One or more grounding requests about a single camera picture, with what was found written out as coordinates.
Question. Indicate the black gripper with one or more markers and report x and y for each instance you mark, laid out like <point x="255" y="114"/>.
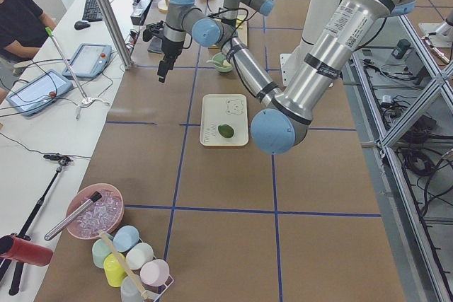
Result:
<point x="168" y="49"/>

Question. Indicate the light green bowl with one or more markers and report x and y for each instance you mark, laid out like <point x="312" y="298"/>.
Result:
<point x="220" y="58"/>

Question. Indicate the pink bowl with ice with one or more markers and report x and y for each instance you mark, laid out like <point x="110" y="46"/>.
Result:
<point x="103" y="215"/>

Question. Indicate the grey folded cloth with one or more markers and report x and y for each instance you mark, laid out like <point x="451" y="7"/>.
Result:
<point x="155" y="46"/>

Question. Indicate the cream bear tray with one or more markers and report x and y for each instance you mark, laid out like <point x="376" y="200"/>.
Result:
<point x="228" y="109"/>

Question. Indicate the far teach pendant tablet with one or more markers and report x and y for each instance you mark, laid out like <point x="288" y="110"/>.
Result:
<point x="89" y="60"/>

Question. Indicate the teach pendant tablet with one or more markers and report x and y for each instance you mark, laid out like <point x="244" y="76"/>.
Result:
<point x="89" y="60"/>
<point x="39" y="93"/>

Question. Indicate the wooden cutting board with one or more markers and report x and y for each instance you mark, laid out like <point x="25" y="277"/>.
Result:
<point x="239" y="30"/>

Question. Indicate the green avocado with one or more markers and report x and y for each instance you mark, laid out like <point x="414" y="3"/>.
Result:
<point x="225" y="131"/>

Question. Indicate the black keyboard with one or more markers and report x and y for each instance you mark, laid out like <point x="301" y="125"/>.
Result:
<point x="92" y="12"/>

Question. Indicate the black computer mouse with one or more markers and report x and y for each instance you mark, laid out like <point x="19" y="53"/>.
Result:
<point x="80" y="25"/>

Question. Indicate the silver rod with green tip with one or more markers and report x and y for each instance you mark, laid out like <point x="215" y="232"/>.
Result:
<point x="86" y="101"/>

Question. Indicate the near teach pendant tablet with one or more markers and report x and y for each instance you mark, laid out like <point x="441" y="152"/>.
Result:
<point x="39" y="93"/>

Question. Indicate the seated person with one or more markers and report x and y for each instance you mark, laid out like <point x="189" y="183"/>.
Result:
<point x="23" y="29"/>

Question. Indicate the metal cylinder tool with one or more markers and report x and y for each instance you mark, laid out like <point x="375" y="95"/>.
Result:
<point x="72" y="216"/>

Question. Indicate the blue cup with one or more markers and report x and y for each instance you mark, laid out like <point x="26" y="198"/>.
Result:
<point x="126" y="238"/>

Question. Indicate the wooden stick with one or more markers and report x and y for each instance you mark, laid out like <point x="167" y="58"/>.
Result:
<point x="143" y="292"/>

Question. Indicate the white cup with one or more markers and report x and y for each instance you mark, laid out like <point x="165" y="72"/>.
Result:
<point x="139" y="255"/>

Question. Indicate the green cup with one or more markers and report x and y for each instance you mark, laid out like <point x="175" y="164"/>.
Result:
<point x="99" y="253"/>

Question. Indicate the pink cup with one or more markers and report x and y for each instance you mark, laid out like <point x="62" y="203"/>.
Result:
<point x="155" y="272"/>

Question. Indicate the yellow cup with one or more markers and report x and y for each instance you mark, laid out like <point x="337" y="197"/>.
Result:
<point x="114" y="272"/>

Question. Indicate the grey cup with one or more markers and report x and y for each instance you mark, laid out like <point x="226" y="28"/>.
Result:
<point x="129" y="292"/>

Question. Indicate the white cup rack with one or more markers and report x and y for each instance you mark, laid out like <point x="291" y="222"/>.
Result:
<point x="158" y="290"/>

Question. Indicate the red cylinder bottle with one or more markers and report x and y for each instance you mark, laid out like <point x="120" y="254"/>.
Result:
<point x="21" y="250"/>

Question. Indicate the black tripod stick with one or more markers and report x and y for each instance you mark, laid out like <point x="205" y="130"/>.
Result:
<point x="15" y="284"/>

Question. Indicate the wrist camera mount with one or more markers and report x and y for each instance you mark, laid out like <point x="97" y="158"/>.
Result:
<point x="153" y="30"/>

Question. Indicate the aluminium frame post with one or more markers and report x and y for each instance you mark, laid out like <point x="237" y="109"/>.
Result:
<point x="115" y="33"/>

